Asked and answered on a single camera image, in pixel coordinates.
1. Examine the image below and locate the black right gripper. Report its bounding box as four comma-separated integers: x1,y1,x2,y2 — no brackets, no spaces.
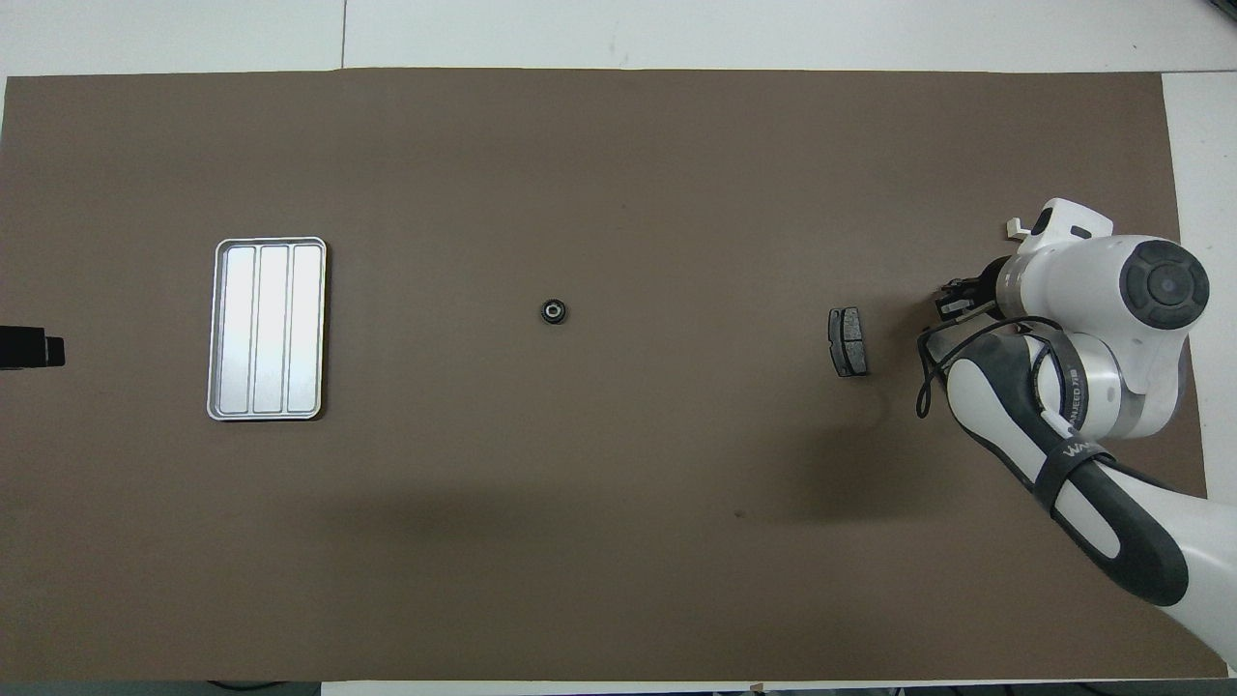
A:
933,256,1011,322

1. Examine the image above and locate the silver metal tray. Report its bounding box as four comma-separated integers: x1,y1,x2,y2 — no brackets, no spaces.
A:
206,237,329,422

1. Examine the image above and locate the rectangular dark grey brake pad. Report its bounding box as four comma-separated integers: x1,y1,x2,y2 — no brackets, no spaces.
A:
828,306,870,379

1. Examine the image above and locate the brown table mat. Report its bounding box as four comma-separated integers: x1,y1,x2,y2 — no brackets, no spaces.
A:
0,68,1228,682

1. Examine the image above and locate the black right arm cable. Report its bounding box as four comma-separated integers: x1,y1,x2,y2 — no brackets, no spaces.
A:
915,314,1076,426

